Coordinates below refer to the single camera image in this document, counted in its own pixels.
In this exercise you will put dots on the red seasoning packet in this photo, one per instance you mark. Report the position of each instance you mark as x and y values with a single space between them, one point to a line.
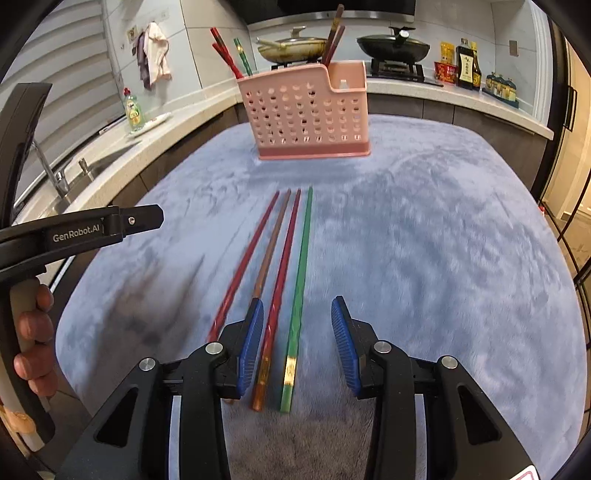
446 72

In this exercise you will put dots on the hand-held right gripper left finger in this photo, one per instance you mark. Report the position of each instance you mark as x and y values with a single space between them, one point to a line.
251 341

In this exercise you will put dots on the yellowish frying pan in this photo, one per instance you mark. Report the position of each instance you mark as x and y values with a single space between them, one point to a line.
291 50

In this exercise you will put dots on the pink perforated utensil holder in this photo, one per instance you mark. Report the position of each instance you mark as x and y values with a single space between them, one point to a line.
304 110

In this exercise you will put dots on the yellow seasoning packet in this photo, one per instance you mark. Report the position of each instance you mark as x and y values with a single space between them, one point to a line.
446 52

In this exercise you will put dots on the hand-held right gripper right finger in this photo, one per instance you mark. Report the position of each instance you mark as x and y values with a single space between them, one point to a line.
344 341

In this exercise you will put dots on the row of spice jars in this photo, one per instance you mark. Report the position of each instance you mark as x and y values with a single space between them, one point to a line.
502 88

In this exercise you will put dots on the green dish soap bottle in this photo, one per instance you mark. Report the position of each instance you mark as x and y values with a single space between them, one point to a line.
134 113

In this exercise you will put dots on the black wok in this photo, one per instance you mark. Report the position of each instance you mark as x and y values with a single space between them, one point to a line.
392 47

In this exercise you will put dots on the brown chopstick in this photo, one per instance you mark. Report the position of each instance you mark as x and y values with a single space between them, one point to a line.
334 27
272 244

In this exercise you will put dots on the white pink hanging cloth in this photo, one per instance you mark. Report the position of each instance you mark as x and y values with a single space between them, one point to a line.
158 50

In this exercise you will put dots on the chrome sink soap dispenser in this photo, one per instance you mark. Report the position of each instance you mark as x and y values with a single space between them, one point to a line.
84 168

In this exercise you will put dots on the purple hanging cloth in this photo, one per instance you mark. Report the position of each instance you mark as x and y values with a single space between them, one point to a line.
144 64

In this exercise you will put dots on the dark red chopstick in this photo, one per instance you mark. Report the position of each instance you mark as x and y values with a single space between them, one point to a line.
284 272
337 44
244 263

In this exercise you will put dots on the white speckled kitchen counter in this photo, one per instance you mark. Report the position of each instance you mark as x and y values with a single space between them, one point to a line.
115 150

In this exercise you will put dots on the steel range hood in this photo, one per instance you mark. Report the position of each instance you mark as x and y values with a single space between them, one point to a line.
300 11

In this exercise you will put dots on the white window blinds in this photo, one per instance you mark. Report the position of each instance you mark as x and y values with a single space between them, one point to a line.
69 69

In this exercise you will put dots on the chrome kitchen faucet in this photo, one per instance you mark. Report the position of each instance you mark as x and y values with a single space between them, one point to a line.
53 175

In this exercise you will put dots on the blue-grey plush mat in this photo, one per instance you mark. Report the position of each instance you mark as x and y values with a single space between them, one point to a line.
415 230

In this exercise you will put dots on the black gas stove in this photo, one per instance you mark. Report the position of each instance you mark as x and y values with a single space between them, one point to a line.
397 70

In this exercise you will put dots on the dark soy sauce bottle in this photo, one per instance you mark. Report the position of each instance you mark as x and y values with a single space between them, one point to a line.
468 67

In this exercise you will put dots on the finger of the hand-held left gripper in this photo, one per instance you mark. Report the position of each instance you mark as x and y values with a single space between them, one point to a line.
141 220

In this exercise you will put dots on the person's left hand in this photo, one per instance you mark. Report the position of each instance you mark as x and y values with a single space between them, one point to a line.
37 327

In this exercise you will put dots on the green chopstick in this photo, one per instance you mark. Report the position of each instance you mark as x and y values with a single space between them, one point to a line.
300 277
244 57

